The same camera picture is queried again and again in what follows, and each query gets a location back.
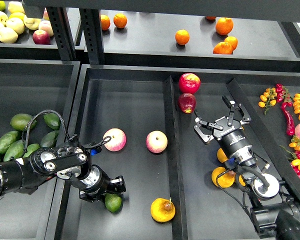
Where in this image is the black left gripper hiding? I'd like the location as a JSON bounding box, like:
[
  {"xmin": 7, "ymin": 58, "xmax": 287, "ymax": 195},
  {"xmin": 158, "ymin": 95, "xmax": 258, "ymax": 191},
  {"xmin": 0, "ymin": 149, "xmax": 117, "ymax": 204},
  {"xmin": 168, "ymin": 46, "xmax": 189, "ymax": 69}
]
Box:
[{"xmin": 79, "ymin": 166, "xmax": 126, "ymax": 203}]

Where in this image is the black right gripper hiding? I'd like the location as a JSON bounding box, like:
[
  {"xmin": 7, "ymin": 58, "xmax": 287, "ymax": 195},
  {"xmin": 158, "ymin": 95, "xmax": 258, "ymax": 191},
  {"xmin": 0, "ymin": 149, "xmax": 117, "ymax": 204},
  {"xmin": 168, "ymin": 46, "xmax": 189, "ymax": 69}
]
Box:
[{"xmin": 193, "ymin": 95, "xmax": 252, "ymax": 159}]

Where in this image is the yellow pear with stem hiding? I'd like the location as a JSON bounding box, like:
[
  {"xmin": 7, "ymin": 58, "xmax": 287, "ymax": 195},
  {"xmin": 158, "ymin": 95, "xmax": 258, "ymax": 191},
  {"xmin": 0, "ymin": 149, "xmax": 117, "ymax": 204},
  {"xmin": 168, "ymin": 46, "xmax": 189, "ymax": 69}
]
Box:
[{"xmin": 150, "ymin": 197, "xmax": 176, "ymax": 223}]

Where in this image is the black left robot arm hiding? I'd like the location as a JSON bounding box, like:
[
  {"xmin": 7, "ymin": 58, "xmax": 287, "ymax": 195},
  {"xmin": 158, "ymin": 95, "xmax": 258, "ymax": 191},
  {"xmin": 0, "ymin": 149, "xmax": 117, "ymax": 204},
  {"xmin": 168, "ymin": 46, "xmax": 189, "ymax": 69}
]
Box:
[{"xmin": 0, "ymin": 120, "xmax": 126, "ymax": 202}]

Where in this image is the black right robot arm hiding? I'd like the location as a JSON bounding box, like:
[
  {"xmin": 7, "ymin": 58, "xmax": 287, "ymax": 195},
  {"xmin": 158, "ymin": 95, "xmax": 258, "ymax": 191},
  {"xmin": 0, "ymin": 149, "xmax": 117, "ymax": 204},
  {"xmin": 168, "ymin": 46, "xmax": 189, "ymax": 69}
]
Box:
[{"xmin": 193, "ymin": 96, "xmax": 300, "ymax": 240}]

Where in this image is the yellow pear under arm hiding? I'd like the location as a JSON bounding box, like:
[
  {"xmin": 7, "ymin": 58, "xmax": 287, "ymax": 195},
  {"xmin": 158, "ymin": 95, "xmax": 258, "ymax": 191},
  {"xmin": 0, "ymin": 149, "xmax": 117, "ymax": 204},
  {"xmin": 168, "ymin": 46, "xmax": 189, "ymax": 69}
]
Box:
[{"xmin": 211, "ymin": 166, "xmax": 235, "ymax": 188}]

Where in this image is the green avocado top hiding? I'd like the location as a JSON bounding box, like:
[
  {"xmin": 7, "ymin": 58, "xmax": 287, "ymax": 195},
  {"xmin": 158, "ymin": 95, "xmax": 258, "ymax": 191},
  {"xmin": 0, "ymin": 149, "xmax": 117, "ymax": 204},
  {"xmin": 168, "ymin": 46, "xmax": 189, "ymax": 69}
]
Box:
[{"xmin": 10, "ymin": 113, "xmax": 33, "ymax": 131}]

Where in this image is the dark red apple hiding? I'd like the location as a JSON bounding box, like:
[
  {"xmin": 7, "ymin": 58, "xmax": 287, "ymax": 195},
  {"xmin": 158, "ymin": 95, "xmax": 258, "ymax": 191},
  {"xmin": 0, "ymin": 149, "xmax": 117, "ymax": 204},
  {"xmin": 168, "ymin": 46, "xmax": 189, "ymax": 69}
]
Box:
[{"xmin": 177, "ymin": 93, "xmax": 197, "ymax": 114}]

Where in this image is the pink apple left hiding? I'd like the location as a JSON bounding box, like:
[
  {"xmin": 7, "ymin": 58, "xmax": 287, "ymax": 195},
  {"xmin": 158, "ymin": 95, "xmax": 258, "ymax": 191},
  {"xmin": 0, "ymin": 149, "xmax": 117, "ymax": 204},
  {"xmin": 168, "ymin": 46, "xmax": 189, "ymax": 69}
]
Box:
[{"xmin": 103, "ymin": 128, "xmax": 127, "ymax": 152}]

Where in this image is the bright red apple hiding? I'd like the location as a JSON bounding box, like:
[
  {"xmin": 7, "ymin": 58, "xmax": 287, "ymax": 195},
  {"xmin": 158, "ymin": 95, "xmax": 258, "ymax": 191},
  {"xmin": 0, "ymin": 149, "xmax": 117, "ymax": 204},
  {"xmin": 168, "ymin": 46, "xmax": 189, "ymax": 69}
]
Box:
[{"xmin": 178, "ymin": 73, "xmax": 201, "ymax": 95}]

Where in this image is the red chili pepper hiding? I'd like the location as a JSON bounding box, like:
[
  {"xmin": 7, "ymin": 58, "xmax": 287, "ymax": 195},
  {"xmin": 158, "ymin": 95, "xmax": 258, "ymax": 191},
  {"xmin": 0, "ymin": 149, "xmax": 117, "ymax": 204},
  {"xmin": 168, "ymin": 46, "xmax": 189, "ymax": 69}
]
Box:
[{"xmin": 280, "ymin": 102, "xmax": 295, "ymax": 136}]

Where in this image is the orange tangerine front right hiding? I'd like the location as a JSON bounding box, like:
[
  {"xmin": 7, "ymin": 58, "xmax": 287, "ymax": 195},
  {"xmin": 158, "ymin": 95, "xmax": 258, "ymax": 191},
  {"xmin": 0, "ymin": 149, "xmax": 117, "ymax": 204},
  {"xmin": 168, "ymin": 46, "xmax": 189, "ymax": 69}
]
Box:
[{"xmin": 213, "ymin": 41, "xmax": 233, "ymax": 55}]

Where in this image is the orange tangerine centre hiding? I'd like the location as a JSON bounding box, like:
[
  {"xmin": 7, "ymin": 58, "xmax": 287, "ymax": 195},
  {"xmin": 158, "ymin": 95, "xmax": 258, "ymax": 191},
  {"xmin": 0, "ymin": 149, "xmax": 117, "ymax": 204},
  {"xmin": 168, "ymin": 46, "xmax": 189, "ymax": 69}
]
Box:
[{"xmin": 175, "ymin": 29, "xmax": 190, "ymax": 46}]

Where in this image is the large orange tangerine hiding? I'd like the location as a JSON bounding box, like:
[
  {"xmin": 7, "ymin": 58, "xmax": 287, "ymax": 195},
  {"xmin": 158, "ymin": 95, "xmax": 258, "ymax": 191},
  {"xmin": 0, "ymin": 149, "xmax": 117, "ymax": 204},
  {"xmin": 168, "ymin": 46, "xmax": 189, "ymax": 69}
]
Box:
[{"xmin": 215, "ymin": 17, "xmax": 234, "ymax": 36}]

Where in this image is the orange tangerine upper left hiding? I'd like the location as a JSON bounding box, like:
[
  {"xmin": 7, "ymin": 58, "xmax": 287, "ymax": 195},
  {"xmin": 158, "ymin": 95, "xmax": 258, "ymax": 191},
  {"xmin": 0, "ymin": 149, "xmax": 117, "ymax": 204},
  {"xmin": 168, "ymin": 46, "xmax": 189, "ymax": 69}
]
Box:
[{"xmin": 113, "ymin": 13, "xmax": 128, "ymax": 29}]

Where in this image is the red apple on shelf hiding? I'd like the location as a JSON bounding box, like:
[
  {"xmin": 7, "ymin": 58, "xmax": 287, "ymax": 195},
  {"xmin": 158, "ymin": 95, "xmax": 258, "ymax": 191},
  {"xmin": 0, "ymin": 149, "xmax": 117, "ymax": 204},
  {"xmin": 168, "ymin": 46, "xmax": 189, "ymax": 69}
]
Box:
[{"xmin": 32, "ymin": 29, "xmax": 51, "ymax": 45}]

